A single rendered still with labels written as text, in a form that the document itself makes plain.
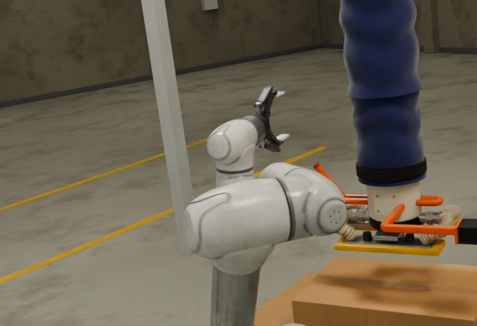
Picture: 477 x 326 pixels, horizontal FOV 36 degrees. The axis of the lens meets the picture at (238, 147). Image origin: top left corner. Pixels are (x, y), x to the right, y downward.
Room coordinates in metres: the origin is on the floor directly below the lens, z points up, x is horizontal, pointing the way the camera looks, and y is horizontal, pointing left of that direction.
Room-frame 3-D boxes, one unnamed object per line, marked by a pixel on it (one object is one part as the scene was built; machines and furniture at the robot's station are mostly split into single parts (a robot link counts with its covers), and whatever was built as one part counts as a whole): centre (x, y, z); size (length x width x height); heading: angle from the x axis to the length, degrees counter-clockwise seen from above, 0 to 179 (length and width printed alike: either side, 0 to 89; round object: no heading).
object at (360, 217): (2.33, -0.48, 1.17); 0.34 x 0.25 x 0.06; 61
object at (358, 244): (2.25, -0.44, 1.13); 0.34 x 0.10 x 0.05; 61
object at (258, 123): (2.07, -0.03, 1.58); 0.09 x 0.06 x 0.09; 61
